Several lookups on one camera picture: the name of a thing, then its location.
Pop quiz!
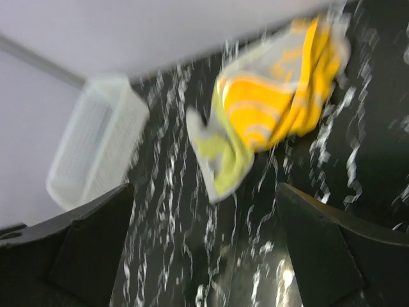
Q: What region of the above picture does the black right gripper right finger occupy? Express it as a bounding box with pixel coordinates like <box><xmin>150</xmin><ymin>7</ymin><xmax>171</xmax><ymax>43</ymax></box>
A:
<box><xmin>276</xmin><ymin>183</ymin><xmax>408</xmax><ymax>306</ymax></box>

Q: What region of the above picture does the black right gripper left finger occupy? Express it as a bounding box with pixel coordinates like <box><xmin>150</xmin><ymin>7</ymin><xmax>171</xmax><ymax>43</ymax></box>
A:
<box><xmin>1</xmin><ymin>184</ymin><xmax>134</xmax><ymax>306</ymax></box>

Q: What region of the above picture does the yellow-green and grey towel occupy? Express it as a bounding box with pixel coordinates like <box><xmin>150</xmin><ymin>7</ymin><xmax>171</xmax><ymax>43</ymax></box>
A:
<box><xmin>185</xmin><ymin>92</ymin><xmax>254</xmax><ymax>204</ymax></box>

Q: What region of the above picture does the white plastic mesh basket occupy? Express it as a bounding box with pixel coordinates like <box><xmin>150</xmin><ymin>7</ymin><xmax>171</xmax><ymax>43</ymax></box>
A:
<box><xmin>46</xmin><ymin>75</ymin><xmax>150</xmax><ymax>211</ymax></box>

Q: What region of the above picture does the orange and grey towel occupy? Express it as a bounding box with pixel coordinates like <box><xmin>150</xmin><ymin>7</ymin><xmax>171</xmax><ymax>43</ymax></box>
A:
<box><xmin>215</xmin><ymin>16</ymin><xmax>350</xmax><ymax>151</ymax></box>

